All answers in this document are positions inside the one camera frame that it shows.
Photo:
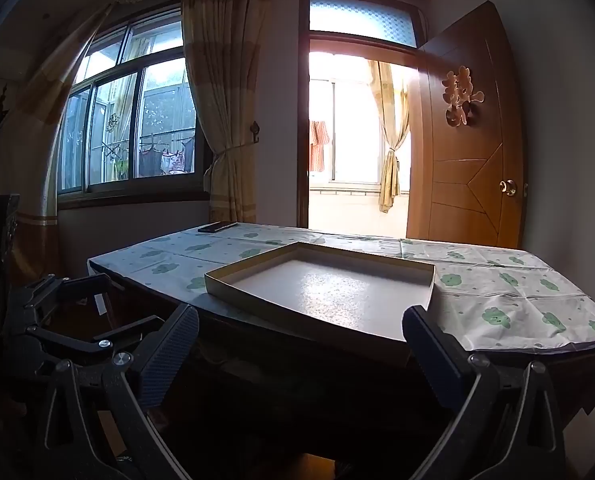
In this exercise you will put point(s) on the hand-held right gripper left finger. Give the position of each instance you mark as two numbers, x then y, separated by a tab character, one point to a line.
172	350

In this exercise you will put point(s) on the beige striped curtain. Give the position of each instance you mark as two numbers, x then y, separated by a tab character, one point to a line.
212	85
42	110

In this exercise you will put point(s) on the hanging orange clothes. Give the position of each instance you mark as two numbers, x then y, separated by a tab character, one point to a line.
319	145

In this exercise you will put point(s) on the brown wooden door frame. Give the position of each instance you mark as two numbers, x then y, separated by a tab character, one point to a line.
303	160

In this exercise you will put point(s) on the dark wooden table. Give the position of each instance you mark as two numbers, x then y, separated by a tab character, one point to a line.
277	375

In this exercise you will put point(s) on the brown wooden door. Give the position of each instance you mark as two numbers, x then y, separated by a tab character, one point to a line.
467	185

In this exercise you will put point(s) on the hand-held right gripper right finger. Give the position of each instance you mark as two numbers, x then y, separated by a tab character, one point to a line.
430	355

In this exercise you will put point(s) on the gold paper door ornament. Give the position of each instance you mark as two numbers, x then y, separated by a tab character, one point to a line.
460	95

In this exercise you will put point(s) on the frosted transom window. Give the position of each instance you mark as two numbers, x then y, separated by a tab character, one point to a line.
362	15

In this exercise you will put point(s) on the laundry on clothesline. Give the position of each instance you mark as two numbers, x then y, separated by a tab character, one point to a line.
170	160

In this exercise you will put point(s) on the brass door knob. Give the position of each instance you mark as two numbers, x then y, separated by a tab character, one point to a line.
508	187

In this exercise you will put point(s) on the shallow cardboard box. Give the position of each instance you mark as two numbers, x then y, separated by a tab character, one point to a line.
322	285

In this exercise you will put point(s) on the dark framed sliding window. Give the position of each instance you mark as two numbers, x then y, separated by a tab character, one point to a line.
162	110

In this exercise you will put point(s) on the dark curtain wall hook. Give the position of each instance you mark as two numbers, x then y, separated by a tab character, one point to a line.
255	130

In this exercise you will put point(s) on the white green cloud tablecloth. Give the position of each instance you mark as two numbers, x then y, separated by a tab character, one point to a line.
502	285

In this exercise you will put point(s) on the thin yellow curtain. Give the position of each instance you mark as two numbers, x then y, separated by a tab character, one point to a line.
390	150

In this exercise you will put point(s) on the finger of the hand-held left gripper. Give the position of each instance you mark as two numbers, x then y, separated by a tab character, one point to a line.
127	332
77	284

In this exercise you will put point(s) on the black smartphone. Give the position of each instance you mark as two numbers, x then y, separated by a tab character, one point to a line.
217	227

